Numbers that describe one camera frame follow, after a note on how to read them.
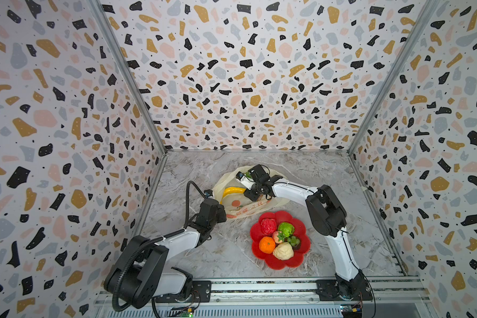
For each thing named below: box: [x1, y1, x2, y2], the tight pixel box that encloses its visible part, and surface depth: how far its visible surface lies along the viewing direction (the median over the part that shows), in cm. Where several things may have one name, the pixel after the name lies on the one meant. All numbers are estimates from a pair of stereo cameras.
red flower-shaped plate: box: [249, 210, 311, 271], surface depth 84 cm
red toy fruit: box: [260, 217, 277, 236], surface depth 87 cm
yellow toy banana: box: [219, 186, 247, 205], surface depth 102 cm
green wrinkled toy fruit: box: [278, 221, 295, 238], surface depth 85 cm
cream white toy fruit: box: [272, 241, 295, 261], surface depth 81 cm
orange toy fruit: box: [258, 235, 276, 255], surface depth 83 cm
